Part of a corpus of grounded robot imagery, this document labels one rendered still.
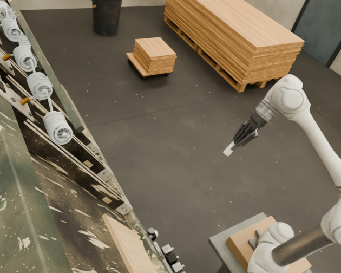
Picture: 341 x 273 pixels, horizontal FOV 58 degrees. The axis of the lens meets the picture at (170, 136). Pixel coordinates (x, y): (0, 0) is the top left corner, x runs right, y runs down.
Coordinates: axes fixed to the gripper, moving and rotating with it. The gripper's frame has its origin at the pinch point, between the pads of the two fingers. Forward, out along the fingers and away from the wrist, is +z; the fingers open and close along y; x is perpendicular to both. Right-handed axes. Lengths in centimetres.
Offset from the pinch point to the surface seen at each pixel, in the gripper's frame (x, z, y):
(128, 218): 1, 76, -27
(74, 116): -72, 10, 35
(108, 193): -25, 61, -17
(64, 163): -57, 46, 0
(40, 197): -71, 24, 52
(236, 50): 128, -59, -318
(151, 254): 13, 75, -4
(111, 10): -37, 17, -422
